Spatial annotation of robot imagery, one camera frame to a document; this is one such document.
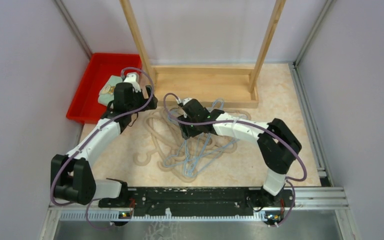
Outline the wooden hanger rack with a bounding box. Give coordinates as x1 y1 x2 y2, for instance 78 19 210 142
119 0 286 108

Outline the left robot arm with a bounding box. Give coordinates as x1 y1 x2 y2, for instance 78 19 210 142
50 80 158 207

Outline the red plastic bin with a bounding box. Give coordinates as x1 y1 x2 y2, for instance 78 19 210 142
66 53 142 124

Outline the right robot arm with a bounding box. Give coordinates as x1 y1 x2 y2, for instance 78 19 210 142
176 98 302 206

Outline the white slotted cable duct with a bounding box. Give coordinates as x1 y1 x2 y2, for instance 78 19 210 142
59 210 283 223

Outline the light green printed cloth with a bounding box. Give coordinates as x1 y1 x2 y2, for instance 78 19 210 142
97 75 122 106

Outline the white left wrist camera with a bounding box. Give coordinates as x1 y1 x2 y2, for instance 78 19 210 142
123 72 140 85

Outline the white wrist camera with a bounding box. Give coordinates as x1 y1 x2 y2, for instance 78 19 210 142
181 97 193 106
123 72 140 85

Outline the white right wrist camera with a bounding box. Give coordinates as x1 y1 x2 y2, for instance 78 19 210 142
181 97 193 106

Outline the aluminium frame rail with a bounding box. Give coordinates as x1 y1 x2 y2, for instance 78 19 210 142
288 62 349 211

